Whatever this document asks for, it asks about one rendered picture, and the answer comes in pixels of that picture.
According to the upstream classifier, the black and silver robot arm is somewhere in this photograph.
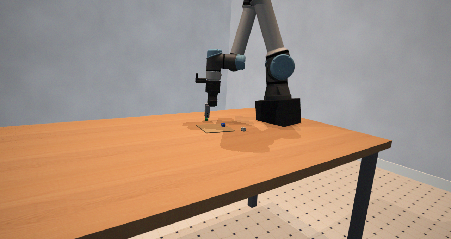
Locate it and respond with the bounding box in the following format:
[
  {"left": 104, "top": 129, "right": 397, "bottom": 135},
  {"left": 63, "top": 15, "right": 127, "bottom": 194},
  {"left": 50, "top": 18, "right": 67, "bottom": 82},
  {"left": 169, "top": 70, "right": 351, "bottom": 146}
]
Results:
[{"left": 206, "top": 0, "right": 295, "bottom": 100}]

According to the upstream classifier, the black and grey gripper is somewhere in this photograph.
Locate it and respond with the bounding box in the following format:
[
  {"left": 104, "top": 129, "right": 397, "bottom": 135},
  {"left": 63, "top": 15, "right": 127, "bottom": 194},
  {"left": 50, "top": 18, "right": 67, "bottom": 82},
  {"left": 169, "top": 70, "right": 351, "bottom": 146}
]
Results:
[{"left": 195, "top": 71, "right": 222, "bottom": 118}]

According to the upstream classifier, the tan mat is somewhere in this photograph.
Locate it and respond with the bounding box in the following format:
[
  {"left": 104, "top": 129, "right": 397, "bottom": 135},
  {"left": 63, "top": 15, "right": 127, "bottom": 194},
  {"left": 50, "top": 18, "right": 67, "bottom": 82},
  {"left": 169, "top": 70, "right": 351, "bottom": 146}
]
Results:
[{"left": 196, "top": 123, "right": 235, "bottom": 133}]

